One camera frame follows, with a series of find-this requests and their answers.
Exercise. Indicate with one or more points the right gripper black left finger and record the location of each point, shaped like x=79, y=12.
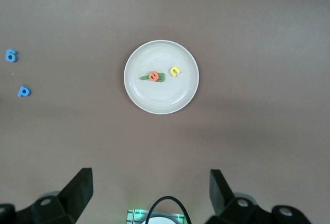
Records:
x=64, y=203

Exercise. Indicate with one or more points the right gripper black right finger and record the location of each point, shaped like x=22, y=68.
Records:
x=232, y=208

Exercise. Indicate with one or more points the green foam letter l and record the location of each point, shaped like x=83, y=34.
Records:
x=144, y=78

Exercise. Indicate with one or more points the yellow foam letter u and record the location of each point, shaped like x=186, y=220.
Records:
x=172, y=71

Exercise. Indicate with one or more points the green foam letter p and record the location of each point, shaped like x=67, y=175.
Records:
x=162, y=76

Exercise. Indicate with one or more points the orange foam letter e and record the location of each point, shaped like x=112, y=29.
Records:
x=154, y=79

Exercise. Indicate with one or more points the metal arm base mounting plate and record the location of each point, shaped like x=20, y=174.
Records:
x=132, y=215

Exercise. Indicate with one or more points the brown table cover sheet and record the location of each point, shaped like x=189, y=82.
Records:
x=232, y=131

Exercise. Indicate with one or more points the blue foam letter d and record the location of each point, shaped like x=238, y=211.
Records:
x=20, y=94

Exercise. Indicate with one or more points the beige brown plate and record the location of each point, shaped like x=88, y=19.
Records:
x=159, y=97

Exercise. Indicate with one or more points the blue foam letter g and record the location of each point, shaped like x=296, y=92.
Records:
x=7, y=54

